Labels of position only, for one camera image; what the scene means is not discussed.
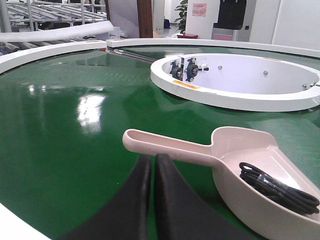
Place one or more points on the white foam tube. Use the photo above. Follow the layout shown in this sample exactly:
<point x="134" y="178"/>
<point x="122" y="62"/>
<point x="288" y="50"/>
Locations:
<point x="83" y="30"/>

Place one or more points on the brown wooden pillar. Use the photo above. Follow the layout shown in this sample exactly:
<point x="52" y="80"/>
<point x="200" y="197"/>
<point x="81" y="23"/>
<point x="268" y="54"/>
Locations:
<point x="145" y="18"/>

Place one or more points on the left green bearing block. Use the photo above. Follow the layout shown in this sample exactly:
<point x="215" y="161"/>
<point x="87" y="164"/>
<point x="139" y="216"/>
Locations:
<point x="176" y="71"/>

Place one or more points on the green bearing block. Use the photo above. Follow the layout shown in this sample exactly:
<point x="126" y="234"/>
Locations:
<point x="176" y="71"/>
<point x="193" y="69"/>

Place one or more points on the beige plastic dustpan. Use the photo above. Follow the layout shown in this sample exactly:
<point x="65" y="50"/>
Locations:
<point x="229" y="147"/>

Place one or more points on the steel roller conveyor rack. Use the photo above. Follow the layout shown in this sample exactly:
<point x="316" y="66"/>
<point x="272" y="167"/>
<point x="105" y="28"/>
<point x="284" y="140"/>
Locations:
<point x="40" y="14"/>

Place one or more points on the black wall-mounted machine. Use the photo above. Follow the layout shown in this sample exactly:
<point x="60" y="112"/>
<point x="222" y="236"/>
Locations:
<point x="231" y="14"/>

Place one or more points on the right green bearing block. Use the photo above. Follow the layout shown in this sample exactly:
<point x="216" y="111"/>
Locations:
<point x="193" y="69"/>

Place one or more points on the red bin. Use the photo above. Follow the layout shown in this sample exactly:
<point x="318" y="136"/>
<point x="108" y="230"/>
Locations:
<point x="187" y="36"/>

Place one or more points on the green conveyor belt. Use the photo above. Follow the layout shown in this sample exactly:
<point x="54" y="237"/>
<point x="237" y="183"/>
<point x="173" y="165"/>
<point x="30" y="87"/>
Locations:
<point x="61" y="124"/>

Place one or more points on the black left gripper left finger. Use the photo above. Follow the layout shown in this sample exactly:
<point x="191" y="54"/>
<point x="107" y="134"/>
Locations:
<point x="125" y="215"/>

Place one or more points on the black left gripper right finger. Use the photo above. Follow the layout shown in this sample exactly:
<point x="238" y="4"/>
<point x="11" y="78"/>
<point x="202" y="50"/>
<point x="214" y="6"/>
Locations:
<point x="180" y="212"/>

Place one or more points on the white outer conveyor rim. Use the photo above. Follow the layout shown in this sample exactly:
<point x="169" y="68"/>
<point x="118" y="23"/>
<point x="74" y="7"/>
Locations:
<point x="16" y="59"/>

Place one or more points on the pink wall notice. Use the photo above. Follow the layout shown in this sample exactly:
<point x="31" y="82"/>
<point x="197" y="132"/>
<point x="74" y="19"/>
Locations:
<point x="199" y="9"/>

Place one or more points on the green potted plant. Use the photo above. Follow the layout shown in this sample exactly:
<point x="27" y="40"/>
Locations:
<point x="182" y="9"/>

